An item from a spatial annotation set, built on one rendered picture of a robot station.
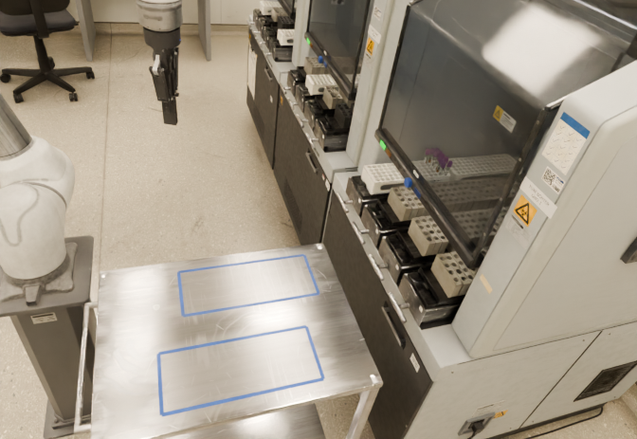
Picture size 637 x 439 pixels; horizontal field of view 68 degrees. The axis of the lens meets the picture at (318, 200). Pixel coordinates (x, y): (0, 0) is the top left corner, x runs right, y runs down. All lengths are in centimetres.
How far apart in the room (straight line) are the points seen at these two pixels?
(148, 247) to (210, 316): 137
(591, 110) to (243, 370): 86
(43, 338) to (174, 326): 54
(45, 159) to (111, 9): 352
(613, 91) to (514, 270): 41
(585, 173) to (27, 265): 128
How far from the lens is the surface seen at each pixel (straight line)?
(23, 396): 216
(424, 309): 130
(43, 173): 147
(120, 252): 252
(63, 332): 159
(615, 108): 96
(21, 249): 136
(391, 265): 143
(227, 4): 492
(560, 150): 99
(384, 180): 159
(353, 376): 112
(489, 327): 125
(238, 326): 117
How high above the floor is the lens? 177
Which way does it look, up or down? 39 degrees down
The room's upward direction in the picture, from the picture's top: 9 degrees clockwise
